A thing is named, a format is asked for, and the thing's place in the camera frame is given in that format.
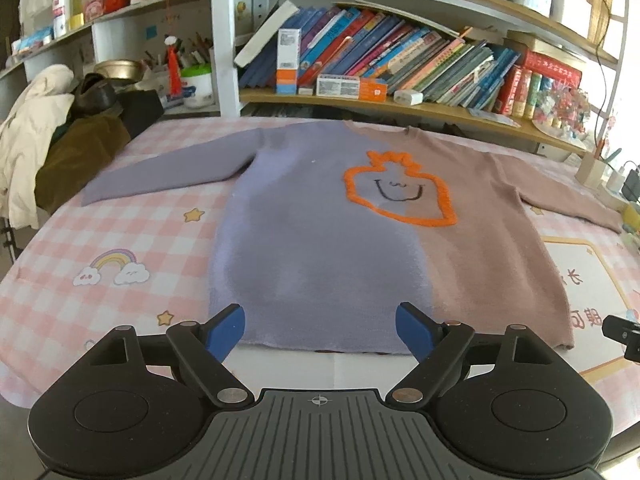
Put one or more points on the blue printed leaflet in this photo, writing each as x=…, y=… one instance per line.
x=492, y=117

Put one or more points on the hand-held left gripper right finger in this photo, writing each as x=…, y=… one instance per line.
x=412, y=331

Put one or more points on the pink checked cartoon table mat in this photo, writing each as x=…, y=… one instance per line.
x=125, y=230

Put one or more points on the small orange box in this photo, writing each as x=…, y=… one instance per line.
x=373, y=91

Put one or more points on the flat white medicine box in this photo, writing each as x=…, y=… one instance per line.
x=337, y=86

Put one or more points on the row of colourful books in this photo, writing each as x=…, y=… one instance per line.
x=400, y=55

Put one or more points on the white charger adapter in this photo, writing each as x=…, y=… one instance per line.
x=408, y=98

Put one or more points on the beige pen holder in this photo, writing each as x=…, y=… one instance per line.
x=590, y=172

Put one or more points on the white power strip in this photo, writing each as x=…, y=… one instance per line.
x=612, y=195

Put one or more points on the white bottle with label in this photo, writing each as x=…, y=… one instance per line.
x=61, y=12

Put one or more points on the bunch of pens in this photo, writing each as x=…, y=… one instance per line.
x=195, y=52

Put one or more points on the black plug adapter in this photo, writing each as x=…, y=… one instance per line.
x=631, y=180

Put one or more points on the tall white and orange box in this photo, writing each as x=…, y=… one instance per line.
x=288, y=60

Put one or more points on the purple and pink sweater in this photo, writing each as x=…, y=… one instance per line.
x=310, y=240

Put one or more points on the white jar with green lid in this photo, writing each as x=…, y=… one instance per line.
x=196, y=87

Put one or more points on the colourful paper ornament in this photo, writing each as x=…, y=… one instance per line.
x=562, y=112

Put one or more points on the black bag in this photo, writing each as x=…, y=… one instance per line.
x=142, y=112

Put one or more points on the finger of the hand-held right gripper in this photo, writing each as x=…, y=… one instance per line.
x=622, y=335

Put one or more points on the red tassel ornament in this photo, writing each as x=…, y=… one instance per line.
x=173, y=70

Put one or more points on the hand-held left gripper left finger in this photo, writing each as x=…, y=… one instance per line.
x=227, y=331

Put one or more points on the cream jacket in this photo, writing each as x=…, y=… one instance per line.
x=25, y=130

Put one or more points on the brass bowl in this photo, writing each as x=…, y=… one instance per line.
x=118, y=70

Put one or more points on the thick red dictionary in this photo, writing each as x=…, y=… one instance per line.
x=550, y=67

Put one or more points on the wooden bookshelf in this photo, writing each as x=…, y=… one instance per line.
x=425, y=112

